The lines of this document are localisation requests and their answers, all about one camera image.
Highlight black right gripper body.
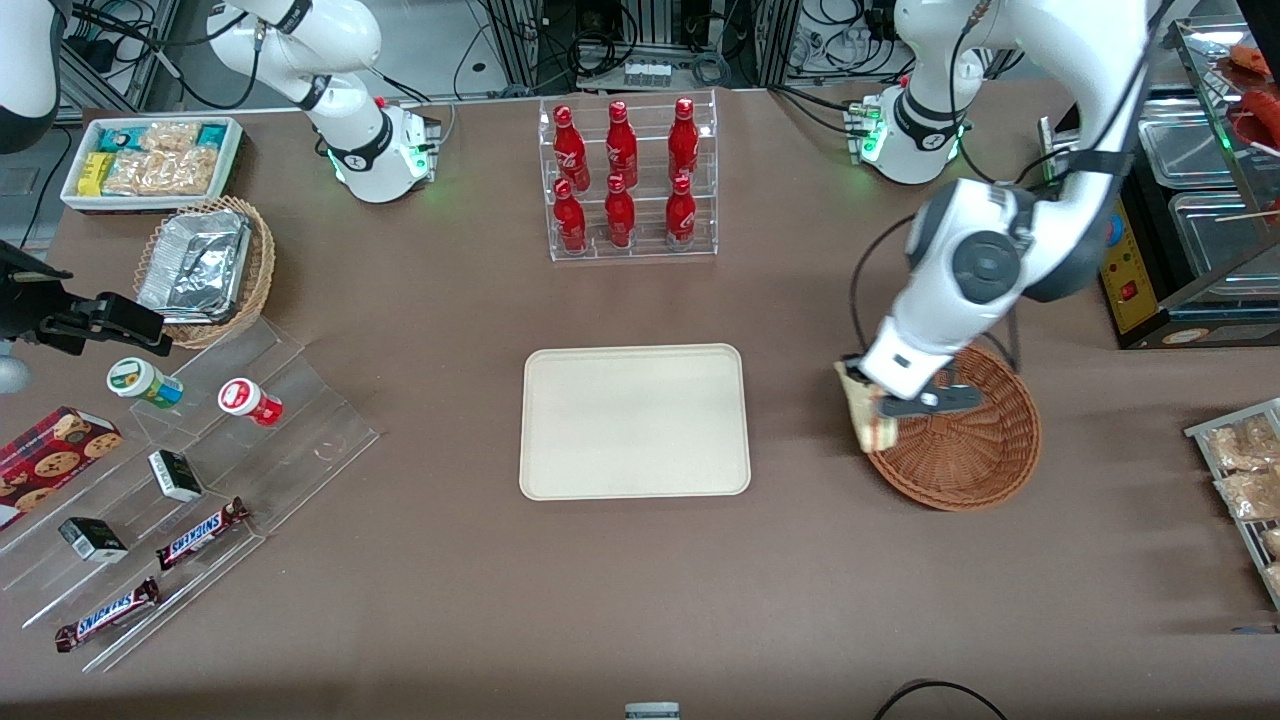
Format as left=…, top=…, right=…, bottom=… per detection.
left=0, top=240, right=73, bottom=343

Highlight triangle sandwich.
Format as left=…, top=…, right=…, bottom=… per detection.
left=834, top=359, right=900, bottom=454

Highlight round brown wicker basket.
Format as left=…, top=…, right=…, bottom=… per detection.
left=862, top=340, right=1043, bottom=512

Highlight aluminium foil tray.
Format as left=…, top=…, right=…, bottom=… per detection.
left=136, top=209, right=252, bottom=325

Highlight oval wicker basket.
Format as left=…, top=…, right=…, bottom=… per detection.
left=133, top=196, right=277, bottom=350

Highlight beige rectangular tray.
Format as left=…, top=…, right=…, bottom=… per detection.
left=519, top=344, right=752, bottom=501

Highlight green lid yogurt cup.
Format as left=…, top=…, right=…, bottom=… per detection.
left=106, top=357, right=185, bottom=411

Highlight white snack bin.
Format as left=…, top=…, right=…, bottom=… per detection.
left=60, top=116, right=245, bottom=215

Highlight red chocolate cookie box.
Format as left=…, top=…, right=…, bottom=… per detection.
left=0, top=405, right=124, bottom=532

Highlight red lid yogurt cup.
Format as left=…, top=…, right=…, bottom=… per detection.
left=217, top=377, right=284, bottom=429

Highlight yellow snack packet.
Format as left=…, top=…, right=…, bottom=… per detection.
left=77, top=151, right=117, bottom=198

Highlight clear bag of crackers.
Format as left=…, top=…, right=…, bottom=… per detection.
left=100, top=148, right=219, bottom=197
left=138, top=120, right=203, bottom=157

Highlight small black box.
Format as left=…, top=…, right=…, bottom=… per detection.
left=147, top=449, right=205, bottom=504
left=57, top=516, right=130, bottom=564

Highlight black hot food display case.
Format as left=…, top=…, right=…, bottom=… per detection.
left=1038, top=15, right=1280, bottom=351

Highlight clear acrylic stepped display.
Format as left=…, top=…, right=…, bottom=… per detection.
left=0, top=317, right=382, bottom=674

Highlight snickers chocolate bar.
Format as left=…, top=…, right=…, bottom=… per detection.
left=155, top=496, right=251, bottom=572
left=54, top=576, right=162, bottom=654

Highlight red cola bottle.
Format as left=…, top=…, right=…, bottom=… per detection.
left=603, top=174, right=638, bottom=250
left=605, top=100, right=640, bottom=190
left=553, top=178, right=589, bottom=255
left=552, top=104, right=592, bottom=193
left=664, top=173, right=698, bottom=249
left=667, top=97, right=701, bottom=184

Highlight bagged fried snack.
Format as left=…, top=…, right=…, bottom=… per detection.
left=1204, top=416, right=1280, bottom=472
left=1214, top=469, right=1280, bottom=522

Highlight clear acrylic bottle rack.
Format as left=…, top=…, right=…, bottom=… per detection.
left=538, top=88, right=720, bottom=264

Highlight steel food pan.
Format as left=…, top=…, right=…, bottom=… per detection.
left=1138, top=94, right=1253, bottom=191

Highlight red sausage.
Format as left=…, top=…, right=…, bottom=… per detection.
left=1234, top=88, right=1280, bottom=153

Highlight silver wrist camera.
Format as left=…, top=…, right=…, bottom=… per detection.
left=0, top=340, right=33, bottom=396

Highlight grey wire rack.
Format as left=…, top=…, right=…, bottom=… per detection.
left=1184, top=397, right=1280, bottom=613

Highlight black table cable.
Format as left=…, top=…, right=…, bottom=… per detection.
left=870, top=679, right=1013, bottom=720

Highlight aluminium frame rack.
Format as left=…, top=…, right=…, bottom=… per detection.
left=484, top=0, right=803, bottom=93

